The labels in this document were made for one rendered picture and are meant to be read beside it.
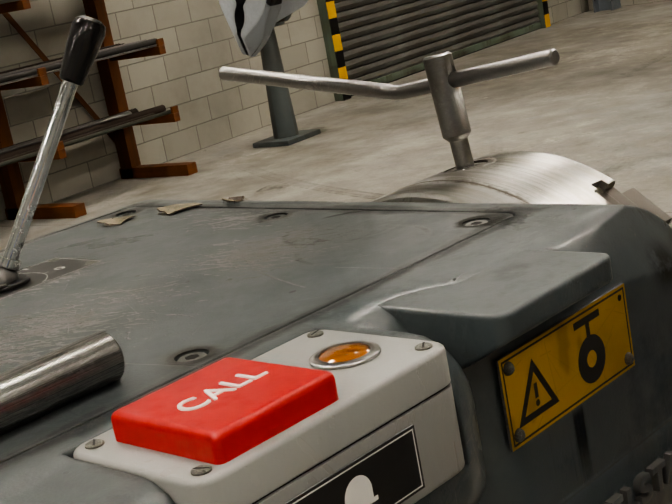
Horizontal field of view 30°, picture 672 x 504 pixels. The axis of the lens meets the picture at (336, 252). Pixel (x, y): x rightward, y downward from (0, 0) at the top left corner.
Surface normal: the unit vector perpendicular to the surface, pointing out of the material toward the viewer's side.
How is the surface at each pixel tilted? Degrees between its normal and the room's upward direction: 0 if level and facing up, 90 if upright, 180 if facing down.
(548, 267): 0
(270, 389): 0
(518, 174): 15
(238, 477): 90
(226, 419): 0
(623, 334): 90
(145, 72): 90
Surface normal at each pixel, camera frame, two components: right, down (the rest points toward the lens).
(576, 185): 0.16, -0.84
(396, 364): -0.18, -0.95
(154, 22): 0.79, 0.00
